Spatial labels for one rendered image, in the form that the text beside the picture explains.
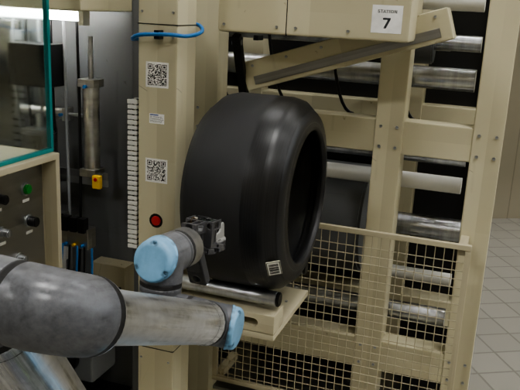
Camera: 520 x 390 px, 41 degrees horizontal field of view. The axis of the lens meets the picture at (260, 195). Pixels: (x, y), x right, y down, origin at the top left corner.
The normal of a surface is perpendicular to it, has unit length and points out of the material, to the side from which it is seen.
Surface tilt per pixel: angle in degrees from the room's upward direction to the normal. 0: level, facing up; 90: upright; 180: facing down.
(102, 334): 96
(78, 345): 111
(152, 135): 90
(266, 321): 90
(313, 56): 90
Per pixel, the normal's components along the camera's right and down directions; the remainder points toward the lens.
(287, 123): 0.54, -0.43
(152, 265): -0.32, 0.02
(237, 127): -0.18, -0.59
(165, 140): -0.34, 0.23
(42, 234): 0.94, 0.13
